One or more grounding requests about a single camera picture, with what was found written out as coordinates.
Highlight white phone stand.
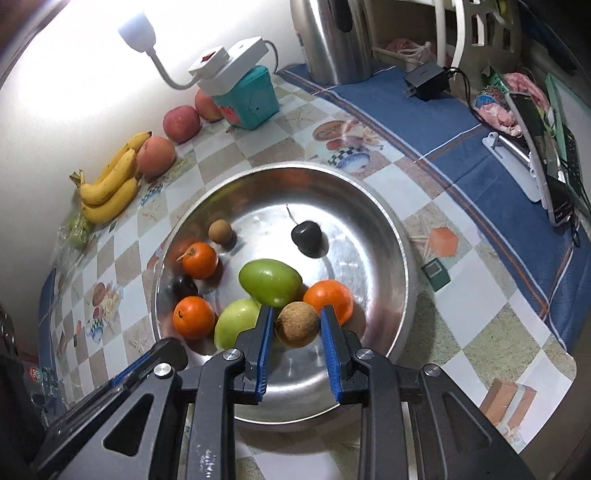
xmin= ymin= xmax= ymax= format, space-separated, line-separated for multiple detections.
xmin=481 ymin=131 xmax=543 ymax=202

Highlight pale red apple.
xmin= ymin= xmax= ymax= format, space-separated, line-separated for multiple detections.
xmin=136 ymin=136 xmax=177 ymax=178

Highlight small orange tangerine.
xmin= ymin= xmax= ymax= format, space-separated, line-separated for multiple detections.
xmin=178 ymin=242 xmax=218 ymax=280

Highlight pink plastic bag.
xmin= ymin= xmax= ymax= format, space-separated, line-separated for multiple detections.
xmin=381 ymin=37 xmax=439 ymax=63

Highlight steel thermos jug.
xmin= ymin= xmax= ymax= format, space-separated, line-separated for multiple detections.
xmin=290 ymin=0 xmax=375 ymax=85

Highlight black charger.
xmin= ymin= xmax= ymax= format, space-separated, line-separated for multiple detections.
xmin=404 ymin=62 xmax=451 ymax=101

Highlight black charger cable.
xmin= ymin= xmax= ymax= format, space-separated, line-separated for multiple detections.
xmin=441 ymin=67 xmax=485 ymax=123

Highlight teal plastic box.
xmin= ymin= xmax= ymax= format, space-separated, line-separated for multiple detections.
xmin=213 ymin=65 xmax=281 ymax=130

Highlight bunch of yellow bananas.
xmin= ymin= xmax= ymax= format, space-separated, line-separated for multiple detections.
xmin=69 ymin=131 xmax=153 ymax=225

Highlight dark cherry with stem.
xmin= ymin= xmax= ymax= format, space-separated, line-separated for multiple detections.
xmin=286 ymin=205 xmax=326 ymax=256

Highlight large orange tangerine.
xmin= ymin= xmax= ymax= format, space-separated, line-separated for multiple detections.
xmin=303 ymin=280 xmax=354 ymax=326

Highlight clear bag with red label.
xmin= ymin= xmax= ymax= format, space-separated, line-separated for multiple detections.
xmin=25 ymin=362 xmax=61 ymax=398

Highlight light green jujube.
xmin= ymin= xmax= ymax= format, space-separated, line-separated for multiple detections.
xmin=214 ymin=298 xmax=262 ymax=350

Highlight plastic bag of green fruit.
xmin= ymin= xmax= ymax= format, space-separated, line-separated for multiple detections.
xmin=55 ymin=210 xmax=100 ymax=252

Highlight round metal plate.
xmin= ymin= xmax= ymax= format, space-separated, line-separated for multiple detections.
xmin=151 ymin=161 xmax=419 ymax=432

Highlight white shelf rack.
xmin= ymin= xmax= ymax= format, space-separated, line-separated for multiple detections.
xmin=360 ymin=0 xmax=527 ymax=88

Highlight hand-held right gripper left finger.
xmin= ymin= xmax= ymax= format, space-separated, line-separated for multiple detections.
xmin=34 ymin=305 xmax=276 ymax=480

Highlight green box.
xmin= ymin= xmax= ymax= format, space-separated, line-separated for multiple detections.
xmin=544 ymin=73 xmax=591 ymax=213

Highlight dark green jujube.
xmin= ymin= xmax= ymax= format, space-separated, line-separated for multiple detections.
xmin=238 ymin=259 xmax=303 ymax=308

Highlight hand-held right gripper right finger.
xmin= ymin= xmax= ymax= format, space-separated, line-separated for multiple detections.
xmin=320 ymin=305 xmax=539 ymax=480

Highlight brown longan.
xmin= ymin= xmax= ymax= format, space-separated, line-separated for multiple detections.
xmin=276 ymin=302 xmax=321 ymax=348
xmin=208 ymin=220 xmax=237 ymax=245

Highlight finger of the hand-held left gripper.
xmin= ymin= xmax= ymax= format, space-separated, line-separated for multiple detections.
xmin=111 ymin=337 xmax=189 ymax=389

